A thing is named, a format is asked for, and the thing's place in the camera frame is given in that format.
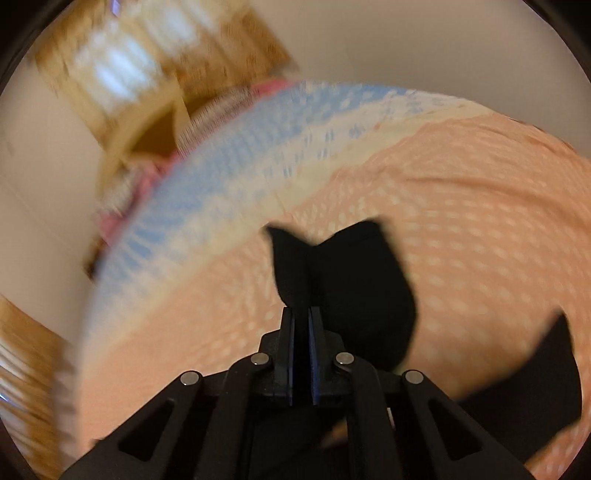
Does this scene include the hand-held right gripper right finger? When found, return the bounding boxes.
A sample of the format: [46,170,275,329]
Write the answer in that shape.
[307,306,536,480]

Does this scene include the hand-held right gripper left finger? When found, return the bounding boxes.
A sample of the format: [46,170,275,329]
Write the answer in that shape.
[60,307,297,480]

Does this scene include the black pants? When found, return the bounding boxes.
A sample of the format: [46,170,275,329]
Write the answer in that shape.
[264,220,583,464]

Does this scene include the polka dot bed quilt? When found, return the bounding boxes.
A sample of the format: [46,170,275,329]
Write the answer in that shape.
[60,80,591,480]

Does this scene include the pink folded blanket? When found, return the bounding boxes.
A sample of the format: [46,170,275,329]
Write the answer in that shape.
[98,159,160,238]

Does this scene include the grey patterned pillow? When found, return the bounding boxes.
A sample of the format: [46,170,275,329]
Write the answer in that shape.
[99,168,139,217]

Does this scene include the striped pillow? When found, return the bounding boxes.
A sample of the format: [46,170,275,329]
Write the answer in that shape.
[178,88,260,154]

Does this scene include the beige wooden headboard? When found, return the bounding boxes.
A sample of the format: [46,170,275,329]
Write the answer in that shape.
[99,78,195,185]

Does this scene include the gold patterned curtain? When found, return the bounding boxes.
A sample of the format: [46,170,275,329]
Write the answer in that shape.
[0,295,79,467]
[34,0,296,144]

